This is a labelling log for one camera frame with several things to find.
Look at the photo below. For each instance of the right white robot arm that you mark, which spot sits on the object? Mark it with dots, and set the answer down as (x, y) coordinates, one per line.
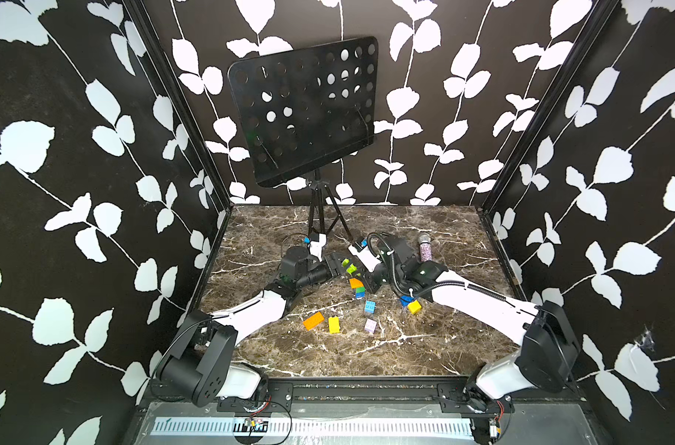
(547, 345)

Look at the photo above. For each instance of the cyan square lego brick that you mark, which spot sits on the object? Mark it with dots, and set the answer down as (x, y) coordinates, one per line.
(369, 307)

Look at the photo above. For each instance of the yellow square lego brick right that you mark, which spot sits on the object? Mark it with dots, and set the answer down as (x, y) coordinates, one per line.
(414, 307)

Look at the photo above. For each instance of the blue lego brick pair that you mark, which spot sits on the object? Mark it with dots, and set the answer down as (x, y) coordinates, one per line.
(405, 301)

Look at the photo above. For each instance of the purple glitter microphone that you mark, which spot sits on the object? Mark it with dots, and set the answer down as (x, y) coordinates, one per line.
(425, 247)

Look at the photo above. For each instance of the lilac square lego brick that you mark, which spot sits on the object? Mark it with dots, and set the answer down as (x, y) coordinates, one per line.
(370, 326)

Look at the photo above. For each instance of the lime green long lego brick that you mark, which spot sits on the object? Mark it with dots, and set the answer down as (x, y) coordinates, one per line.
(350, 267)

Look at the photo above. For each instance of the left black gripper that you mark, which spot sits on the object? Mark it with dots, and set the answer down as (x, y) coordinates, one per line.
(333, 263)

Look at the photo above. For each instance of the orange long lego brick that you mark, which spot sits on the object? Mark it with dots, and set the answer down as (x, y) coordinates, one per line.
(313, 321)
(356, 283)

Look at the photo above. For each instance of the white slotted cable duct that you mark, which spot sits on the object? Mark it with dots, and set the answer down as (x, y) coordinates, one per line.
(279, 428)

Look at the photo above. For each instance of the black perforated music stand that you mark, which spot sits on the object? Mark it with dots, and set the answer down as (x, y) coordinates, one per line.
(303, 109)

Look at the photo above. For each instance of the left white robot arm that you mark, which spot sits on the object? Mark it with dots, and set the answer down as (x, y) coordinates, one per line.
(198, 364)

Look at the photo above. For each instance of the yellow lego brick left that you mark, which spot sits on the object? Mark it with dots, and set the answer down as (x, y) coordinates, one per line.
(334, 325)

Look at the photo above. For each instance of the black front mounting rail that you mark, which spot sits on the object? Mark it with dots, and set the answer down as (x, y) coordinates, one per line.
(448, 393)

